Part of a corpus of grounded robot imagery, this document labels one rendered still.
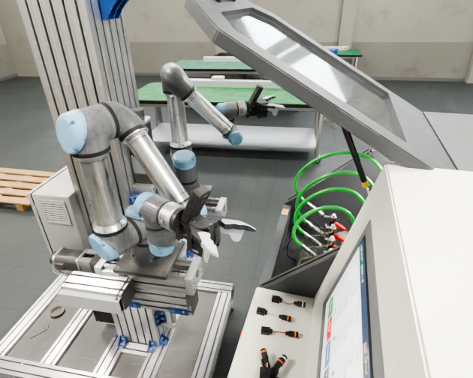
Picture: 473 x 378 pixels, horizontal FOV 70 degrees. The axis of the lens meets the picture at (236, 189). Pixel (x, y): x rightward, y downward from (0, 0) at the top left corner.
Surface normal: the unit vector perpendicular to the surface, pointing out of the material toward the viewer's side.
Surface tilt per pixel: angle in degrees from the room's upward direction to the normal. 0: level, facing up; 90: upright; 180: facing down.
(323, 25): 90
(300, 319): 0
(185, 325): 0
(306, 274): 90
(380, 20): 90
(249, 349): 0
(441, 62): 90
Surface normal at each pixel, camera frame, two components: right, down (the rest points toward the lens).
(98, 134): 0.80, 0.29
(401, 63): -0.19, 0.49
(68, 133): -0.59, 0.29
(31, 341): -0.02, -0.87
